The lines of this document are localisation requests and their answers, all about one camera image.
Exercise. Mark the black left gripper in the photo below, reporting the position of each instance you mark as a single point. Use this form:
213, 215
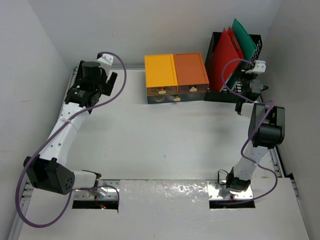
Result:
110, 83

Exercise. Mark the black mesh file rack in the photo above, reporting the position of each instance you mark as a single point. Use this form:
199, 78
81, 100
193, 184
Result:
225, 96

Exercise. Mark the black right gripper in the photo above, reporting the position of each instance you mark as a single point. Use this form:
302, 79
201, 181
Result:
250, 81

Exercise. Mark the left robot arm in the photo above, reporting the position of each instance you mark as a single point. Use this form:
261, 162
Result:
48, 171

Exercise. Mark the green folder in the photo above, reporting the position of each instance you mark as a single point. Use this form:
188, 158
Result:
248, 48

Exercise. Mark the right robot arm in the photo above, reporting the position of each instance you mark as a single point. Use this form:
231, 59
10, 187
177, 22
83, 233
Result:
266, 130

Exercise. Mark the red folder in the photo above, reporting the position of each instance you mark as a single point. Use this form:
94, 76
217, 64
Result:
227, 49

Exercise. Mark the orange drawer box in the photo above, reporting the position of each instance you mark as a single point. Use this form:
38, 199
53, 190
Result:
191, 73

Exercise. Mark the yellow drawer box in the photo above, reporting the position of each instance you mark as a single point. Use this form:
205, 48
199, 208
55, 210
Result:
160, 75

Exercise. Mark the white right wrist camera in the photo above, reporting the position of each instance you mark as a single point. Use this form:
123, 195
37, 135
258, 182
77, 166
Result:
258, 68

